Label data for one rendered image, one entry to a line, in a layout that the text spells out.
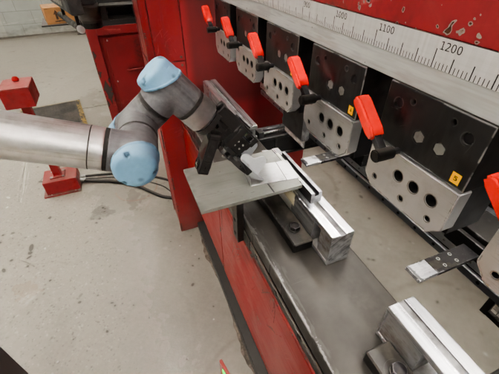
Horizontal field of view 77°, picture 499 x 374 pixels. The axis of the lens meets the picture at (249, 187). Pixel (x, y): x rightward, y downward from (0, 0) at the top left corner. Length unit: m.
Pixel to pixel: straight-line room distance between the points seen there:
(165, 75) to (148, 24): 0.88
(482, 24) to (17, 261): 2.29
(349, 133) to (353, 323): 0.39
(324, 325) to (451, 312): 1.34
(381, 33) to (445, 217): 0.25
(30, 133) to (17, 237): 1.95
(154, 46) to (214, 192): 0.90
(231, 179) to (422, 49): 0.52
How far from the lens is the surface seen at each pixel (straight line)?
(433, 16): 0.45
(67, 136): 0.56
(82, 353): 1.79
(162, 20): 1.51
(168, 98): 0.64
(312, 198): 0.79
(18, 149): 0.58
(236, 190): 0.77
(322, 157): 0.91
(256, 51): 0.78
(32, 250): 2.35
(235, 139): 0.71
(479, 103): 0.41
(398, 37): 0.48
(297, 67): 0.62
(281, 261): 0.78
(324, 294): 0.74
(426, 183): 0.46
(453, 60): 0.43
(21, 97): 2.36
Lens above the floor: 1.49
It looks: 38 degrees down
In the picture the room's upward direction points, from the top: straight up
